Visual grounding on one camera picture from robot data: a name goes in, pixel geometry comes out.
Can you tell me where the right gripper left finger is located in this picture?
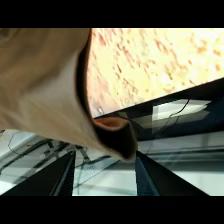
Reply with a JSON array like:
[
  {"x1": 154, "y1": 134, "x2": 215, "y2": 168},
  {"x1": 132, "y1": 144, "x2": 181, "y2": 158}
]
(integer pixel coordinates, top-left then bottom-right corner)
[{"x1": 1, "y1": 149, "x2": 77, "y2": 197}]

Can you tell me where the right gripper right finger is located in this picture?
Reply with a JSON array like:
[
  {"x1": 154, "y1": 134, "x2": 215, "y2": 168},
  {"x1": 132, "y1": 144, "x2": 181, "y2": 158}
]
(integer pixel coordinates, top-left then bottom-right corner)
[{"x1": 134, "y1": 151, "x2": 210, "y2": 197}]

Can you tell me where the brown T-shirt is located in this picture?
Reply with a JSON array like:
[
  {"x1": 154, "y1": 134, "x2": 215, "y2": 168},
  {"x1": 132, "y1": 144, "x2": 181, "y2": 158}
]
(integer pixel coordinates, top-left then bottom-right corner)
[{"x1": 0, "y1": 28, "x2": 138, "y2": 162}]

